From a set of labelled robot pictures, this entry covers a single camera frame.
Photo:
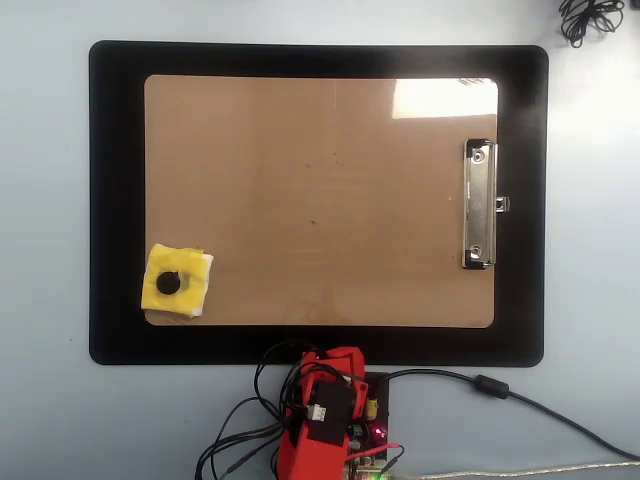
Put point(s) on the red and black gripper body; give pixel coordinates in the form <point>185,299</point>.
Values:
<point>359,397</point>

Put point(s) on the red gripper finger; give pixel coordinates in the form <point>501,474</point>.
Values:
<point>312,365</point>
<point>347,362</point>

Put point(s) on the yellow sponge with black knob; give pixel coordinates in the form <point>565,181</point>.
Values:
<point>192,295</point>

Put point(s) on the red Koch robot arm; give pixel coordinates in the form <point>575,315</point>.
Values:
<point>310,450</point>

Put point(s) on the robot controller circuit board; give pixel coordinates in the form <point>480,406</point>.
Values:
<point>372,440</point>

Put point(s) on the brown clipboard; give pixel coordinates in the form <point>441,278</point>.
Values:
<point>325,200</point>

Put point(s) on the silver metal clipboard clip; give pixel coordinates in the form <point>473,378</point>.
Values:
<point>479,210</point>

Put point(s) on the black desk mat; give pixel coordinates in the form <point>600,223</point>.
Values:
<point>117,150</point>

